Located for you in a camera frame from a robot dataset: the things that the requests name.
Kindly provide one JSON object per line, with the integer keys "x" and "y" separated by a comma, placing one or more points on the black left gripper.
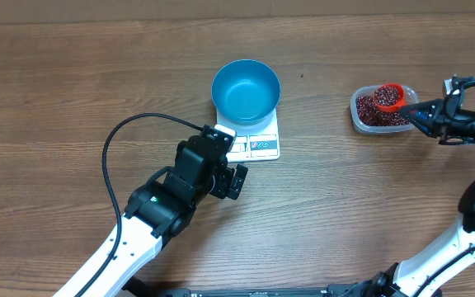
{"x": 224, "y": 176}

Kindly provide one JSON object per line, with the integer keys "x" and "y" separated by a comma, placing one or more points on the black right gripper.
{"x": 441, "y": 119}

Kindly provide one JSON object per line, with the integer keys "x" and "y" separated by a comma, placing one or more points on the red measuring scoop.
{"x": 389, "y": 97}

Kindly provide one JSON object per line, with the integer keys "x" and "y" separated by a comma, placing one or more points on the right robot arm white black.
{"x": 454, "y": 250}

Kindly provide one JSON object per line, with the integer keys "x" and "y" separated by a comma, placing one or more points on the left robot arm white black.
{"x": 159, "y": 210}

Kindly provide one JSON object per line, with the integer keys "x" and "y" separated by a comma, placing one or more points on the white digital kitchen scale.
{"x": 258, "y": 142}

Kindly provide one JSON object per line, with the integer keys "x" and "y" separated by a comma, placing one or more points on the teal blue bowl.
{"x": 246, "y": 91}

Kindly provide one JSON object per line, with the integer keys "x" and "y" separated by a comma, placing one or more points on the clear plastic container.
{"x": 410, "y": 97}

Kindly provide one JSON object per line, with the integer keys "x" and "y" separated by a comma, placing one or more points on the red adzuki beans pile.
{"x": 370, "y": 115}

